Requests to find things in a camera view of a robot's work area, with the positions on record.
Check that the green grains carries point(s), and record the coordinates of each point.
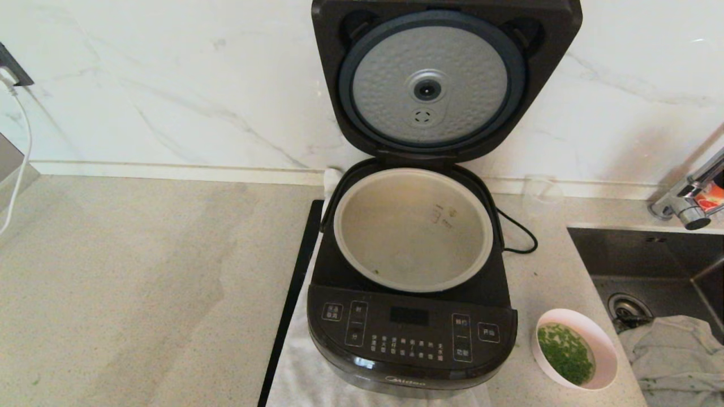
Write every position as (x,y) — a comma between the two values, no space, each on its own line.
(565,353)

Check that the beige inner cooking pot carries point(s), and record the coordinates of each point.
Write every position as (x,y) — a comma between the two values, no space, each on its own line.
(407,243)

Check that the dish soap bottle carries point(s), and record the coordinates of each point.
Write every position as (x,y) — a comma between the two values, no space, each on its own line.
(711,199)

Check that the long black flat strip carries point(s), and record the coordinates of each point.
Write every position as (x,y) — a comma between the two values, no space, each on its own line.
(294,294)

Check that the chrome sink faucet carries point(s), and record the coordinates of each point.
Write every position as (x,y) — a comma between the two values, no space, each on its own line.
(693,212)

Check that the black rice cooker lid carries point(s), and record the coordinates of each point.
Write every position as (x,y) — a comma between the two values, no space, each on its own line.
(334,68)

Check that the pink plastic bowl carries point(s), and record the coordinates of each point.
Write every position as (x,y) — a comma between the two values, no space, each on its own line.
(606,347)

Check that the black Midea rice cooker base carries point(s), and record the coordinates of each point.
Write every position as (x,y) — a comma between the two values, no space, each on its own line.
(413,333)

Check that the black wall socket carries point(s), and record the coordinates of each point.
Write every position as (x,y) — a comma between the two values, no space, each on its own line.
(12,68)

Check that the stainless steel sink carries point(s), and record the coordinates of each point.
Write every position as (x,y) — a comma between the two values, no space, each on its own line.
(639,254)

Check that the metal sink drain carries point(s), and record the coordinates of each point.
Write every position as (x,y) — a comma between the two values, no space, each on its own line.
(626,308)

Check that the grey box-shaped appliance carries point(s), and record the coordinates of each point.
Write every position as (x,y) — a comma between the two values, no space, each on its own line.
(11,164)

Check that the white terry towel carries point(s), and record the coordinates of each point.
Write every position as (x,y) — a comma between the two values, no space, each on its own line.
(291,373)

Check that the crumpled grey cloth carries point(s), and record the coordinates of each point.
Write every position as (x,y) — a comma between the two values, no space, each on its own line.
(679,356)

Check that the clear plastic cup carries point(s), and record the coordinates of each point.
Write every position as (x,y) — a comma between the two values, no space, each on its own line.
(543,195)

